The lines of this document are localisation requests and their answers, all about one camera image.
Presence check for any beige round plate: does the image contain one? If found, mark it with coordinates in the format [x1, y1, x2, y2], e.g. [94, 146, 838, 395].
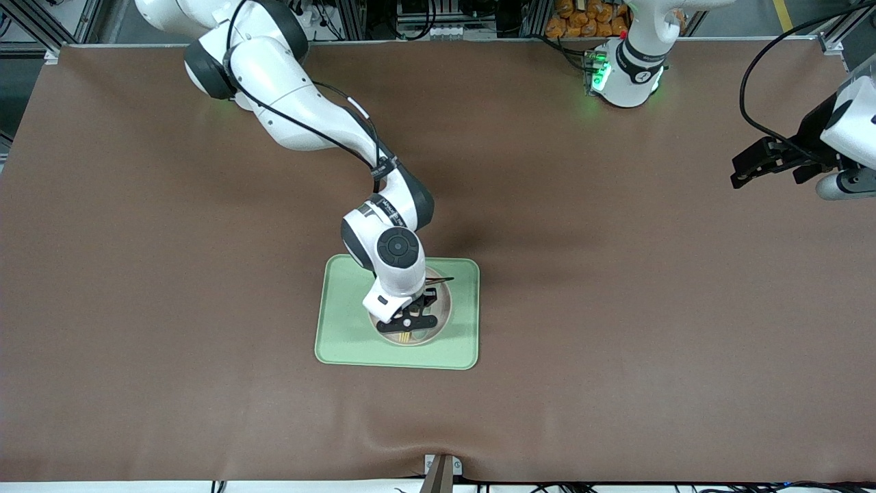
[370, 268, 453, 346]

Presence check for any pile of orange round items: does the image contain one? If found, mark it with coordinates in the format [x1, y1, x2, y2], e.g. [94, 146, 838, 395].
[545, 0, 634, 39]

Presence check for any brown table mat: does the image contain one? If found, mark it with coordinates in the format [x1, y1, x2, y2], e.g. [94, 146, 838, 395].
[0, 38, 876, 483]

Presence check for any white terminal strip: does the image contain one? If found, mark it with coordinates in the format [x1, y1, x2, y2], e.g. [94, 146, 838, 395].
[402, 24, 461, 40]

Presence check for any metal table edge bracket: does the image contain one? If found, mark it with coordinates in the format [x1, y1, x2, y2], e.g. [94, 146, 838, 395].
[423, 453, 463, 493]

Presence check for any light green rectangular tray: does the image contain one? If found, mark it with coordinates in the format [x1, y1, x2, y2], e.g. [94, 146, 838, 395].
[314, 254, 480, 371]

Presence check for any aluminium extrusion frame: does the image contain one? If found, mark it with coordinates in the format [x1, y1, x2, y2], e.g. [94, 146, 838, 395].
[0, 0, 876, 66]

